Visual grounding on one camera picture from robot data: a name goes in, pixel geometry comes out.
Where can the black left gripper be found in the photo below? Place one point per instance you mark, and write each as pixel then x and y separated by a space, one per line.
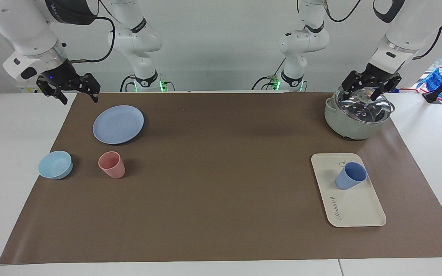
pixel 376 74

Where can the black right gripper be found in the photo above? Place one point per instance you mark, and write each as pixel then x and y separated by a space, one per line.
pixel 60 74

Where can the pink plastic cup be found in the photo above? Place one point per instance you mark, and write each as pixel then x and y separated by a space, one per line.
pixel 113 170

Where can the blue plastic cup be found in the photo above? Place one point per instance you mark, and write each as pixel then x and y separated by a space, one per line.
pixel 345 180

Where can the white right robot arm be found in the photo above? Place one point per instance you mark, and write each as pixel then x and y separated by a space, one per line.
pixel 17 27

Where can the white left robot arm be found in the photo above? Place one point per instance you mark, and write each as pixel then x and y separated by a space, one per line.
pixel 409 23

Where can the cream rabbit print tray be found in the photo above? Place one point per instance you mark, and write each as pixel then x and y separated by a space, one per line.
pixel 355 207

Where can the pale green cooking pot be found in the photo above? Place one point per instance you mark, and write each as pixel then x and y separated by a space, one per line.
pixel 343 124

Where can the blue round plate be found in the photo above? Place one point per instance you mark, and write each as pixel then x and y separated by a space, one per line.
pixel 117 124

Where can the blue cloth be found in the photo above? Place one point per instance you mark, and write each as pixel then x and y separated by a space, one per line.
pixel 434 81

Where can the light blue bowl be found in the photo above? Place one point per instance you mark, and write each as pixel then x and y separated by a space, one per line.
pixel 54 165

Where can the brown table mat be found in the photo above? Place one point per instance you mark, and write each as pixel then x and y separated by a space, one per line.
pixel 221 191

